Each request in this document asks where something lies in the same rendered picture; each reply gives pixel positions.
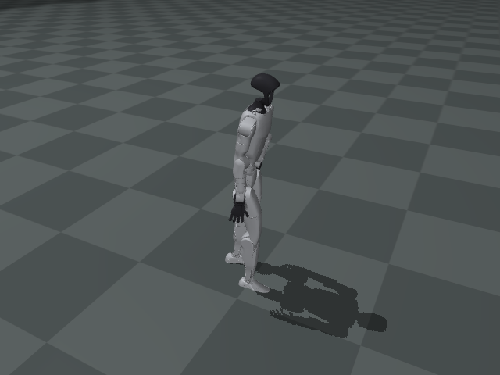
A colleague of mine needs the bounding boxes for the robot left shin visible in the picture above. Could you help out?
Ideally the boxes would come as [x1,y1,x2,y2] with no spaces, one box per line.
[233,223,248,257]

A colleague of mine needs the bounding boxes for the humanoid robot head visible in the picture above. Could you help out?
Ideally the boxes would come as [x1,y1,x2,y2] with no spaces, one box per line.
[245,73,280,114]

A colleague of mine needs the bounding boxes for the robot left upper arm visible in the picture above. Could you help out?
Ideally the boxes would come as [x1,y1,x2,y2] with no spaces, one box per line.
[264,105,273,146]

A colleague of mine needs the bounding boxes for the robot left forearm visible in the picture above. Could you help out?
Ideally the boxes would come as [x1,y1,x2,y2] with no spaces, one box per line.
[255,145,268,168]

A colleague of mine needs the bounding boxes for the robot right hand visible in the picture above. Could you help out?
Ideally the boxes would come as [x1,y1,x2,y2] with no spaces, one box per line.
[229,193,249,223]

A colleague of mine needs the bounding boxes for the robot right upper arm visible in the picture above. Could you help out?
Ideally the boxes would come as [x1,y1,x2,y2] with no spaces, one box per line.
[234,117,257,170]

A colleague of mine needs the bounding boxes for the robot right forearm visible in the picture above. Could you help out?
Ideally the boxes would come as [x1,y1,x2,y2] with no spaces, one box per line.
[233,159,247,202]

